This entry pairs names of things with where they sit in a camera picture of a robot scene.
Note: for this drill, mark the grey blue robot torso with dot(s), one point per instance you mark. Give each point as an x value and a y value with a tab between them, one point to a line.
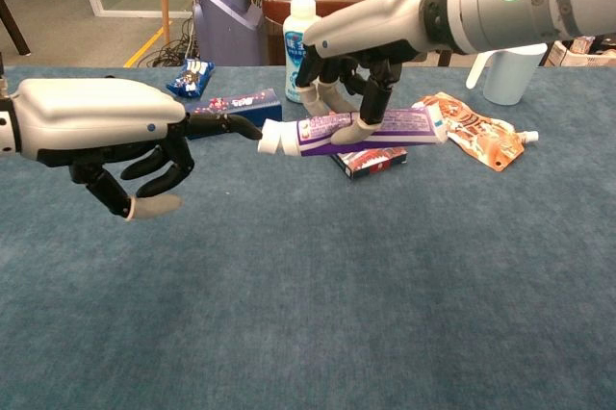
226	20

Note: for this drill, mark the small printed carton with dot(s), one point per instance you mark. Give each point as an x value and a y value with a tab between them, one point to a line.
583	44

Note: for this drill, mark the white plastic basket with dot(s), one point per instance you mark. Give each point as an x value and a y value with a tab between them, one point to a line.
584	59

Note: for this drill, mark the white bottle blue label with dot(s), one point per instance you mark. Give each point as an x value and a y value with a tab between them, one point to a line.
294	44

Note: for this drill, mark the dark blue rectangular box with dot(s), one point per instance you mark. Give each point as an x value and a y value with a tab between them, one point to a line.
240	104

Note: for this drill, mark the dark table leg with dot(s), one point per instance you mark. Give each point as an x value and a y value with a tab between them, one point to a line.
14	27

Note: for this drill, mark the blue snack packet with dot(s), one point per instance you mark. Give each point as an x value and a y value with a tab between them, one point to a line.
191	77

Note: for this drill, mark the orange spout pouch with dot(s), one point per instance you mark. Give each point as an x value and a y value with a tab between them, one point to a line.
481	135

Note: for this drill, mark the red black printed box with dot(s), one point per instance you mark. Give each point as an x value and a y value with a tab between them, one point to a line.
373	162

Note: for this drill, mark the purple white toothpaste tube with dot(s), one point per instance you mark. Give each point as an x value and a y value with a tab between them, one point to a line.
327	133

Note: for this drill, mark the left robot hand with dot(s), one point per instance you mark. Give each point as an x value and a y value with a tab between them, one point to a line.
96	116

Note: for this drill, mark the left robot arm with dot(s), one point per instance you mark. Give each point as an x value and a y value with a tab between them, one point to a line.
6	126

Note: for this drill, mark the light blue mug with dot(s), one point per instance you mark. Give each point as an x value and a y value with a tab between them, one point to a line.
512	75

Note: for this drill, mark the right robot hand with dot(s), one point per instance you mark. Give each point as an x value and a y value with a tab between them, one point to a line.
380	25

